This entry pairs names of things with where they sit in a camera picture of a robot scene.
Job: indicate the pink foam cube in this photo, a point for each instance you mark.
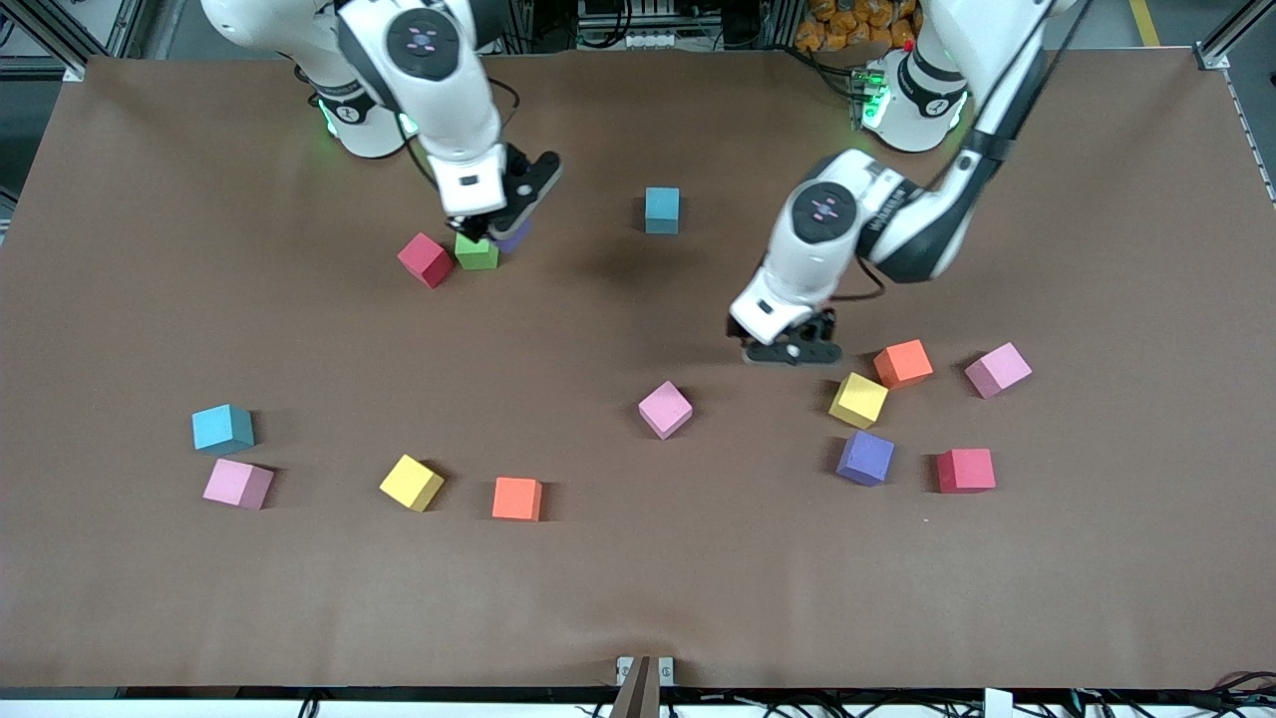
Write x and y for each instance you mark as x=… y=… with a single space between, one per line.
x=238 y=484
x=665 y=410
x=998 y=370

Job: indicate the brown table cover sheet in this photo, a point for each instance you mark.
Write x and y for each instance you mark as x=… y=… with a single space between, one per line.
x=638 y=578

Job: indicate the green foam cube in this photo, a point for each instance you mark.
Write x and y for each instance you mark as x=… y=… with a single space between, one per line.
x=477 y=254

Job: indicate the orange mesh bag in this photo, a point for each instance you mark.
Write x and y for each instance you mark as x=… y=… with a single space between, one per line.
x=847 y=25

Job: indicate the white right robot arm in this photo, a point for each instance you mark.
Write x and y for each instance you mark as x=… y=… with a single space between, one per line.
x=454 y=110

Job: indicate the orange foam cube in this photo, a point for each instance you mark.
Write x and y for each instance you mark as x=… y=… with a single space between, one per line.
x=517 y=499
x=903 y=363

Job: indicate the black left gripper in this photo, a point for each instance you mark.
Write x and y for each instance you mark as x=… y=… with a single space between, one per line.
x=823 y=324

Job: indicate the purple foam cube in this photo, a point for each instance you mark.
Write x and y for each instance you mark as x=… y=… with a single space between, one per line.
x=865 y=458
x=513 y=239

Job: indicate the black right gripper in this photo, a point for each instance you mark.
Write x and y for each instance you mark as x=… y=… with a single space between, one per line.
x=479 y=226

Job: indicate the yellow foam cube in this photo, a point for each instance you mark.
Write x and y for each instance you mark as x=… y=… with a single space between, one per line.
x=858 y=400
x=412 y=483

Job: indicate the blue foam cube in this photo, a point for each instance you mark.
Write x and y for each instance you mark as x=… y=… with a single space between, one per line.
x=661 y=210
x=222 y=429

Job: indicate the red foam cube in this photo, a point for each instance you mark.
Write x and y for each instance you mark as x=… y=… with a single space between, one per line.
x=965 y=471
x=426 y=260

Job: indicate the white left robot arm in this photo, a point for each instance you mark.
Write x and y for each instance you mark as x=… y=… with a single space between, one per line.
x=797 y=279

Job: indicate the metal clamp bracket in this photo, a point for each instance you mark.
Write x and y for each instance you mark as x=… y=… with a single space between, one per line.
x=643 y=688

